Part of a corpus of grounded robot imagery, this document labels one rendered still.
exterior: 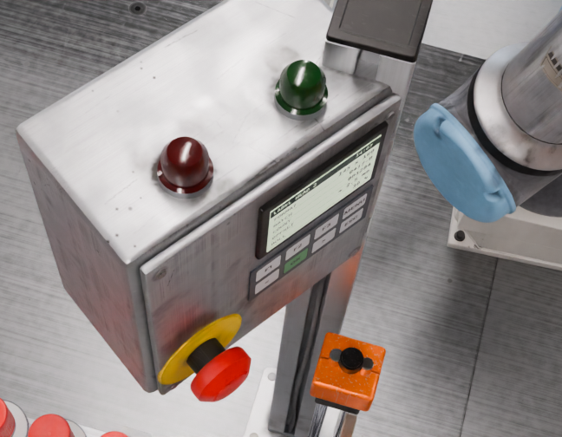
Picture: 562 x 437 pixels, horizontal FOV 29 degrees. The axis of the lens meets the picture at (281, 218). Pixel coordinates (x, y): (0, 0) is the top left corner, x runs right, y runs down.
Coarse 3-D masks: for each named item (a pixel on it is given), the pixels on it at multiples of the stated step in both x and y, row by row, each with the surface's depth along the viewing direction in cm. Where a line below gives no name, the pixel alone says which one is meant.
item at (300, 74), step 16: (288, 64) 52; (304, 64) 51; (288, 80) 51; (304, 80) 51; (320, 80) 51; (288, 96) 51; (304, 96) 51; (320, 96) 52; (288, 112) 52; (304, 112) 52; (320, 112) 53
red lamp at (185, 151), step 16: (176, 144) 49; (192, 144) 49; (160, 160) 49; (176, 160) 49; (192, 160) 49; (208, 160) 49; (160, 176) 50; (176, 176) 49; (192, 176) 49; (208, 176) 50; (176, 192) 50; (192, 192) 50
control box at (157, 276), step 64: (256, 0) 56; (320, 0) 56; (128, 64) 53; (192, 64) 54; (256, 64) 54; (320, 64) 54; (64, 128) 52; (128, 128) 52; (192, 128) 52; (256, 128) 52; (320, 128) 52; (64, 192) 50; (128, 192) 50; (256, 192) 51; (64, 256) 60; (128, 256) 49; (192, 256) 51; (320, 256) 65; (128, 320) 55; (192, 320) 58; (256, 320) 66
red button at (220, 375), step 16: (192, 352) 62; (208, 352) 62; (224, 352) 61; (240, 352) 61; (192, 368) 62; (208, 368) 60; (224, 368) 60; (240, 368) 61; (192, 384) 61; (208, 384) 60; (224, 384) 61; (240, 384) 62; (208, 400) 61
